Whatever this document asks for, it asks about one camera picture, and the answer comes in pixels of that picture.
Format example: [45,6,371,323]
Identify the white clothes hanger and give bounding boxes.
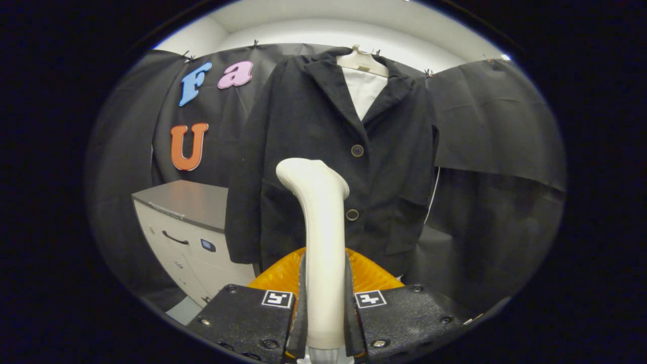
[336,44,390,78]

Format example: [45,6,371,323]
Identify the white garment steamer head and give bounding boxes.
[275,158,350,352]

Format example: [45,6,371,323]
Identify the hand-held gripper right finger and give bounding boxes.
[345,247,466,363]

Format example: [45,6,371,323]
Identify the grey cabinet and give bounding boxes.
[131,180,257,308]

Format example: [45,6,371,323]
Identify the white vertical ironing board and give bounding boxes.
[341,66,389,122]

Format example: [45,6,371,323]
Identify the black blazer jacket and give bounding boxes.
[224,47,439,279]

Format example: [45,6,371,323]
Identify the black backdrop cloth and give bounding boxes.
[85,43,567,314]

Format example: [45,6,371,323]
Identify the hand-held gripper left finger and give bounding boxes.
[187,248,310,363]

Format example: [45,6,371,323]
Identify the thin white hanging cable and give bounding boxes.
[424,167,441,225]

